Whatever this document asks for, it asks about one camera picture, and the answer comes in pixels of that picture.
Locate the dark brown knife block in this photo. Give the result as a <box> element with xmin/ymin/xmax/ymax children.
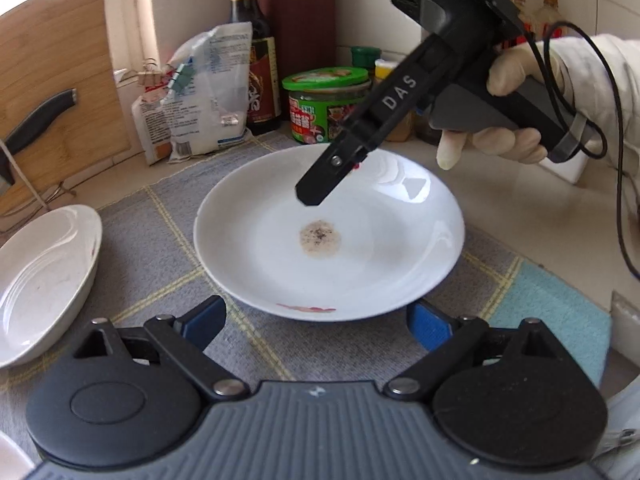
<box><xmin>250</xmin><ymin>0</ymin><xmax>343</xmax><ymax>78</ymax></box>

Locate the grey checked mat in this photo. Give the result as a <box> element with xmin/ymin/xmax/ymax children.
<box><xmin>0</xmin><ymin>130</ymin><xmax>613</xmax><ymax>461</ymax></box>

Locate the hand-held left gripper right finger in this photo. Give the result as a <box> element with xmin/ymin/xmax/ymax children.
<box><xmin>382</xmin><ymin>300</ymin><xmax>568</xmax><ymax>403</ymax></box>

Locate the black cable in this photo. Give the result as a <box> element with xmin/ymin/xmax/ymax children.
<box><xmin>527</xmin><ymin>21</ymin><xmax>640</xmax><ymax>281</ymax></box>

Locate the person's right hand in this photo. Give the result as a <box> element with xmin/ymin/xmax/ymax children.
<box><xmin>436</xmin><ymin>40</ymin><xmax>568</xmax><ymax>171</ymax></box>

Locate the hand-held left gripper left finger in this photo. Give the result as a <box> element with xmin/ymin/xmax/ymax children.
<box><xmin>75</xmin><ymin>295</ymin><xmax>251</xmax><ymax>403</ymax></box>

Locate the small white box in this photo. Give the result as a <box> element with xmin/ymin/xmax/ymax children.
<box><xmin>549</xmin><ymin>147</ymin><xmax>589</xmax><ymax>186</ymax></box>

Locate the dark soy sauce bottle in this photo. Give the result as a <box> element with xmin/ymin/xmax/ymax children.
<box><xmin>229</xmin><ymin>0</ymin><xmax>281</xmax><ymax>136</ymax></box>

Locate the black handled kitchen knife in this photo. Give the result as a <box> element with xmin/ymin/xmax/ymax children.
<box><xmin>0</xmin><ymin>88</ymin><xmax>79</xmax><ymax>196</ymax></box>

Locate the white orange printed bag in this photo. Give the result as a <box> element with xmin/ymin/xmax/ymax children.
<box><xmin>131</xmin><ymin>85</ymin><xmax>176</xmax><ymax>166</ymax></box>

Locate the yellow cap jar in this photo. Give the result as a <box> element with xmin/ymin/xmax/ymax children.
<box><xmin>374</xmin><ymin>58</ymin><xmax>416</xmax><ymax>143</ymax></box>

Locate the orange cap seasoning bottle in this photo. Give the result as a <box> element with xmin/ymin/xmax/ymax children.
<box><xmin>505</xmin><ymin>0</ymin><xmax>533</xmax><ymax>36</ymax></box>
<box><xmin>532</xmin><ymin>0</ymin><xmax>571</xmax><ymax>41</ymax></box>

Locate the green binder clip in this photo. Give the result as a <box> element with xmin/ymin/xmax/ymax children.
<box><xmin>167</xmin><ymin>62</ymin><xmax>194</xmax><ymax>93</ymax></box>

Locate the green lid sauce jar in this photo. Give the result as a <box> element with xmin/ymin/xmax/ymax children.
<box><xmin>281</xmin><ymin>66</ymin><xmax>373</xmax><ymax>146</ymax></box>

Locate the person's right forearm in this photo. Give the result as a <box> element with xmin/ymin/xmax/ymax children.
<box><xmin>547</xmin><ymin>34</ymin><xmax>640</xmax><ymax>196</ymax></box>

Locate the white oval plate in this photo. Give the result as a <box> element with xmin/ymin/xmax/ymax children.
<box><xmin>0</xmin><ymin>204</ymin><xmax>103</xmax><ymax>368</ymax></box>

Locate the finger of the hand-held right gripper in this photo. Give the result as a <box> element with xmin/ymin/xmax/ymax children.
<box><xmin>294</xmin><ymin>126</ymin><xmax>383</xmax><ymax>207</ymax></box>

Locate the white round plate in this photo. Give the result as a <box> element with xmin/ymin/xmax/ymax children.
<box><xmin>193</xmin><ymin>142</ymin><xmax>466</xmax><ymax>322</ymax></box>

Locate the bamboo cutting board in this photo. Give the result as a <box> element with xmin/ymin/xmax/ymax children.
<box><xmin>0</xmin><ymin>0</ymin><xmax>132</xmax><ymax>216</ymax></box>

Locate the clear white printed bag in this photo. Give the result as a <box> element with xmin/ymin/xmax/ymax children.
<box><xmin>167</xmin><ymin>22</ymin><xmax>253</xmax><ymax>161</ymax></box>

